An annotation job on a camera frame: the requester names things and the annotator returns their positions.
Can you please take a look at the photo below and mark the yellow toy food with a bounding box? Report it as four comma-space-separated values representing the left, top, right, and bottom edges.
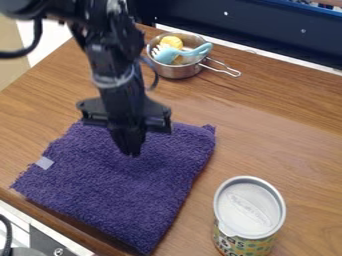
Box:
158, 35, 186, 51

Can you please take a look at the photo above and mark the purple cloth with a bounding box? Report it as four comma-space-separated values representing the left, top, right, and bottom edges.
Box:
9, 120, 218, 256

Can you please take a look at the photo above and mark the patterned can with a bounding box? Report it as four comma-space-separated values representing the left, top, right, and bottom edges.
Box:
211, 175, 288, 256

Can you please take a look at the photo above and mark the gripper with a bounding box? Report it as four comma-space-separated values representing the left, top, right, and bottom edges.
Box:
74, 68, 174, 158

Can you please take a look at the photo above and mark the silver pot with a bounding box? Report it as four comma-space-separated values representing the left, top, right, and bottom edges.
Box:
145, 31, 244, 80

